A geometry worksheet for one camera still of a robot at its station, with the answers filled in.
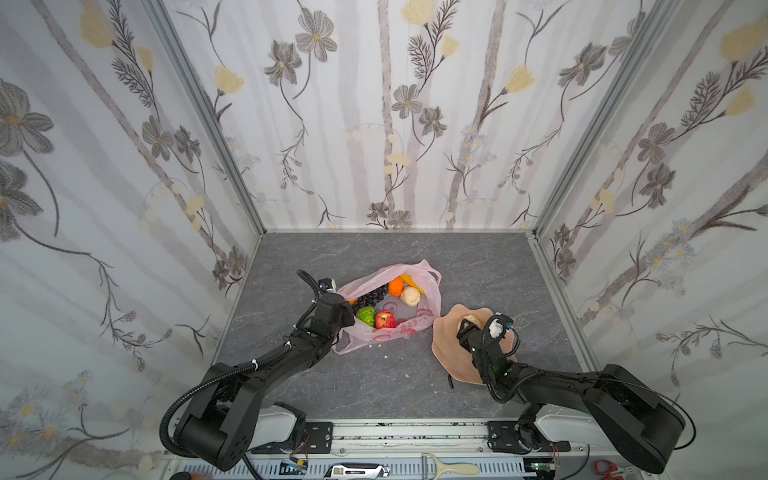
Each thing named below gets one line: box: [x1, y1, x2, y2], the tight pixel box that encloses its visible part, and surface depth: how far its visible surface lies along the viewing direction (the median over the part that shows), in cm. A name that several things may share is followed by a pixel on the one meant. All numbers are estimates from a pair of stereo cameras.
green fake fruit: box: [356, 306, 376, 328], surface depth 92 cm
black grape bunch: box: [354, 283, 389, 312], surface depth 100 cm
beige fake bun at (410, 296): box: [400, 286, 421, 307], surface depth 98 cm
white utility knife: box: [324, 463, 391, 480], surface depth 70 cm
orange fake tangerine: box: [388, 276, 405, 297], surface depth 100 cm
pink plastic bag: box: [332, 260, 442, 354], surface depth 95 cm
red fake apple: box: [375, 310, 397, 329], surface depth 90 cm
